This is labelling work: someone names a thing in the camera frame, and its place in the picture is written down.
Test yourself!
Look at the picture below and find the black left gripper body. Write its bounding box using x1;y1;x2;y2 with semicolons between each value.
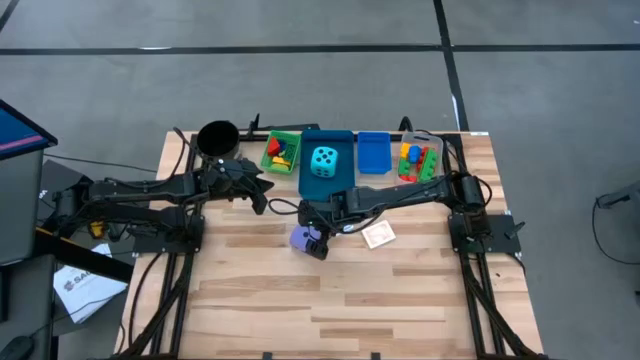
202;156;270;217

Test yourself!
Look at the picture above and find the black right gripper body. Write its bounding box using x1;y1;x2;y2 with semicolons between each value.
297;186;362;237

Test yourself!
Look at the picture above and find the purple foam die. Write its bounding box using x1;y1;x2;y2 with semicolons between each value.
289;224;324;254

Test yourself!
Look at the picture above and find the cyan foam die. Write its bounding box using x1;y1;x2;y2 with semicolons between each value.
309;145;339;179

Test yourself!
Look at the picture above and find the orange-backed card deck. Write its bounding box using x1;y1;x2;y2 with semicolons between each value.
360;219;398;251

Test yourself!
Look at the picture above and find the large teal tray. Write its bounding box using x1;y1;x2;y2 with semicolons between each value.
298;129;358;203

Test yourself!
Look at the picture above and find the black cup with monster face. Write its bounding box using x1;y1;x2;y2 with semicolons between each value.
195;119;242;162

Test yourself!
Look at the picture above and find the black table clamp with bar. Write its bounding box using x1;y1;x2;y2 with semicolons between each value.
247;113;322;135

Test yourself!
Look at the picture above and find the green mesh basket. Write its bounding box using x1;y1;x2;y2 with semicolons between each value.
259;129;303;177

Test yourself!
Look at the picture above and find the small blue bin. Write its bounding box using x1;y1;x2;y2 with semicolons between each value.
356;130;393;176

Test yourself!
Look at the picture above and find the clear plastic bin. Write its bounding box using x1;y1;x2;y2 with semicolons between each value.
397;130;446;192

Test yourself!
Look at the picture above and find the black desk bar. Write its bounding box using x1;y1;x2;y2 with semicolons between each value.
33;226;136;285

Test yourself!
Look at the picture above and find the black case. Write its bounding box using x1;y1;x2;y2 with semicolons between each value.
36;158;94;237

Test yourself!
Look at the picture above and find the white printed paper bag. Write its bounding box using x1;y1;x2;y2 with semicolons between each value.
51;242;130;326

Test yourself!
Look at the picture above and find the grey monitor with blue screen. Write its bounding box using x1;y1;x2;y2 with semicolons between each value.
0;98;59;267

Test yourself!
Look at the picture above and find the black desk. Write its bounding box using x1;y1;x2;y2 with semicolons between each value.
0;254;57;360

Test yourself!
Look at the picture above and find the black computer mouse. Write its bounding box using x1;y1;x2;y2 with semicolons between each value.
0;334;36;360

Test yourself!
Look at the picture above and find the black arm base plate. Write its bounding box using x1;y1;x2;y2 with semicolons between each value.
131;213;207;255
447;213;523;255

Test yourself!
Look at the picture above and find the black aluminium table frame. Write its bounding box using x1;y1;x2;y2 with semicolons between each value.
117;127;551;360

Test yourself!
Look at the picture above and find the black cable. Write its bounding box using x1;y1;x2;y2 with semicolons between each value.
126;251;164;349

